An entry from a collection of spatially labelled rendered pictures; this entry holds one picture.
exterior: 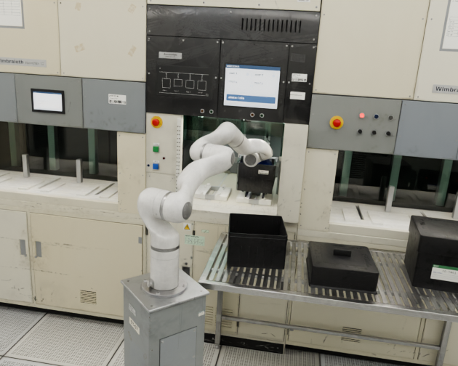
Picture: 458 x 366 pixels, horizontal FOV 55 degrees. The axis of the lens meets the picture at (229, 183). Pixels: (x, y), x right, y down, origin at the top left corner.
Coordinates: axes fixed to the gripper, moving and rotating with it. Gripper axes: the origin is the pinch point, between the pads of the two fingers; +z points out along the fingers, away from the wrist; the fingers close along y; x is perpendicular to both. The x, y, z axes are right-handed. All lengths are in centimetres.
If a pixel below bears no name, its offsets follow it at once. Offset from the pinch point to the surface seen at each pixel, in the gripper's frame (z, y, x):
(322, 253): -68, 42, -33
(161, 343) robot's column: -116, -18, -60
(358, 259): -69, 58, -33
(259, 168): -10.2, 2.2, -9.8
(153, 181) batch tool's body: -33, -55, -18
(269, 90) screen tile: -30.9, 7.0, 37.4
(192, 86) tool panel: -33, -34, 37
